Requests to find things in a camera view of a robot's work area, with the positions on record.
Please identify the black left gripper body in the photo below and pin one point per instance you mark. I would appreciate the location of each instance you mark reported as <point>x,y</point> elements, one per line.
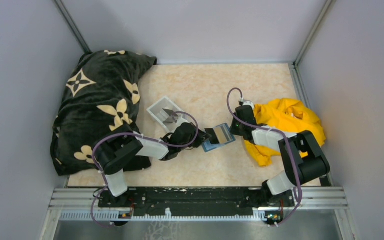
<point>193,144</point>

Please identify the blue leather card holder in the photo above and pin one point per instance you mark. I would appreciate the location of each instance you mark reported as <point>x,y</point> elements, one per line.
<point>207,147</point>

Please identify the black striped credit card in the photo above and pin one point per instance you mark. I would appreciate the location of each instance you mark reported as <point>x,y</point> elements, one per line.
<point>213,139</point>

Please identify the white plastic card tray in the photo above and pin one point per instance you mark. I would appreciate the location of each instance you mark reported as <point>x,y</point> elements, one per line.
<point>167,103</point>

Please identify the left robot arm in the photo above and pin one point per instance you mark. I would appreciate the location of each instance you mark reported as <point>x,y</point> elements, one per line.
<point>115,152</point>

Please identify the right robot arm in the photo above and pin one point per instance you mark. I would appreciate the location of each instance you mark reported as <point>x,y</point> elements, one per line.
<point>302,157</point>

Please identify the grey card stack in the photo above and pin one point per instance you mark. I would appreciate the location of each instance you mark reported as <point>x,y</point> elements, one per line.
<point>168,116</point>

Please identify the yellow cloth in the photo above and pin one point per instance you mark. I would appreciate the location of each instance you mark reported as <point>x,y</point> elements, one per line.
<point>286,114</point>

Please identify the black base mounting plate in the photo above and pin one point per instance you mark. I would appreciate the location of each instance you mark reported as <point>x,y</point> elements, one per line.
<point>195,202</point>

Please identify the black floral blanket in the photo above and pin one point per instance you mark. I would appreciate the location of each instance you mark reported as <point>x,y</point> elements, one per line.
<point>101,96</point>

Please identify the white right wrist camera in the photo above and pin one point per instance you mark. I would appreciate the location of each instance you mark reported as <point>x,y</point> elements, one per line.
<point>248,103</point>

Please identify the aluminium frame rail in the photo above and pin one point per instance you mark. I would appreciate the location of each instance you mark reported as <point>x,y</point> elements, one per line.
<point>82,204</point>

